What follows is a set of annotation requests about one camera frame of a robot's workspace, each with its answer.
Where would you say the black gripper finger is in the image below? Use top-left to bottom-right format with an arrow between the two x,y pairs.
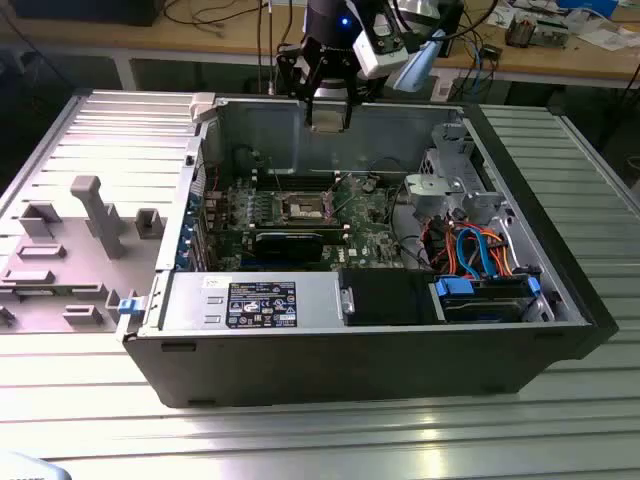
276,42 -> 329,129
332,54 -> 363,130

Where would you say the silver CPU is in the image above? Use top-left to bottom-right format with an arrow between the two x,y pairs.
309,110 -> 347,134

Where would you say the metal wire locking lever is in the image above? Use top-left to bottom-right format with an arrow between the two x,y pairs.
268,155 -> 288,200

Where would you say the metal socket cover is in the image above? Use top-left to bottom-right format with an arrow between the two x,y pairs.
322,172 -> 359,224

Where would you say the black upright box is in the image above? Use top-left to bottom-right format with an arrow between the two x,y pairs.
435,0 -> 466,57

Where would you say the silver metal drive cage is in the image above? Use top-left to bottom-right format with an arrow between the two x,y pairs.
403,121 -> 507,224

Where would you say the green motherboard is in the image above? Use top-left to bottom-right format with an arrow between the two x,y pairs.
202,169 -> 404,274

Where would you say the green RAM stick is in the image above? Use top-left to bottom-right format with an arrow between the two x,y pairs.
255,223 -> 349,240

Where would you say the white paper sheet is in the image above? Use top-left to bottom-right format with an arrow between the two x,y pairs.
487,5 -> 517,29

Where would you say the copper finned heat sink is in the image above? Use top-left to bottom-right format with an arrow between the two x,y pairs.
504,13 -> 539,50

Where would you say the wooden desk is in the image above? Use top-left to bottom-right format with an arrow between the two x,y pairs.
0,0 -> 640,92

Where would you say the black graphics card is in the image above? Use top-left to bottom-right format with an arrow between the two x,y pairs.
252,229 -> 325,265

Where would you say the silver electronic module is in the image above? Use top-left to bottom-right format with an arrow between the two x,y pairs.
534,17 -> 572,50

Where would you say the black equipment case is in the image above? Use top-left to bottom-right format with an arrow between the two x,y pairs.
8,0 -> 167,29

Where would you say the black rating label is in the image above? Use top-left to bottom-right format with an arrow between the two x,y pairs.
227,281 -> 298,330

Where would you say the blue cardboard box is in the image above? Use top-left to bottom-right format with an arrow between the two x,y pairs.
557,0 -> 622,16

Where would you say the white paper stack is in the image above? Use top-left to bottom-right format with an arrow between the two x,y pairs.
577,27 -> 635,52

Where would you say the silver power supply unit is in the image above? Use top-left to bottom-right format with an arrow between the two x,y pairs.
157,272 -> 347,332

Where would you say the hard disk in blue carrier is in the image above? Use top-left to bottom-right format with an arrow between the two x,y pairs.
428,273 -> 543,325

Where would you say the black PC case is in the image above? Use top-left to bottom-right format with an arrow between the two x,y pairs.
115,88 -> 620,410

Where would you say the grey parts rack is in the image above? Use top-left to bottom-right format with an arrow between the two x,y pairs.
0,174 -> 169,335

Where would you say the white rounded object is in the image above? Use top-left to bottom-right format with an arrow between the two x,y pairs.
0,451 -> 70,480

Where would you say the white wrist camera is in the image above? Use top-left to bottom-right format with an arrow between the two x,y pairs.
352,10 -> 410,80

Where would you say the black hanging cable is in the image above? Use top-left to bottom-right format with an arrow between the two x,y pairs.
253,0 -> 266,96

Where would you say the thin blue cable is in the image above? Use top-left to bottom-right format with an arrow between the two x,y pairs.
472,47 -> 487,91

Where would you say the black cable loop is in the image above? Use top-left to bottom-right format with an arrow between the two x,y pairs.
388,183 -> 434,274

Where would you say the red wire bundle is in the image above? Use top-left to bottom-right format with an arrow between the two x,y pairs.
419,217 -> 454,269

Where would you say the blue flat cable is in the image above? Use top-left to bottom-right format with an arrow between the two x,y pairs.
455,224 -> 502,281

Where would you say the silver metal bracket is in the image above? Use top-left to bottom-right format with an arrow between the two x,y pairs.
337,284 -> 357,316

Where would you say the orange wire bundle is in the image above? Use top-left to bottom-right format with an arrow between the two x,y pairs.
479,227 -> 517,279

